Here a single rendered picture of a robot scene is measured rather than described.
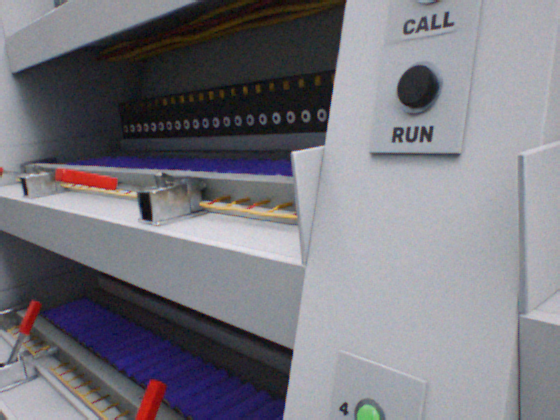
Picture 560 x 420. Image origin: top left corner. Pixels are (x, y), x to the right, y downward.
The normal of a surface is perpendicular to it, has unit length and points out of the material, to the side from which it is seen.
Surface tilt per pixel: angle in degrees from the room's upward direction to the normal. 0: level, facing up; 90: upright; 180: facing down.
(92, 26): 110
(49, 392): 20
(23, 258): 90
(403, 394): 90
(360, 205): 90
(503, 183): 90
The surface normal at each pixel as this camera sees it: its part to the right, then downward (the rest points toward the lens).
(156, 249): -0.74, 0.21
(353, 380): -0.73, -0.13
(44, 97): 0.66, 0.08
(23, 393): -0.11, -0.97
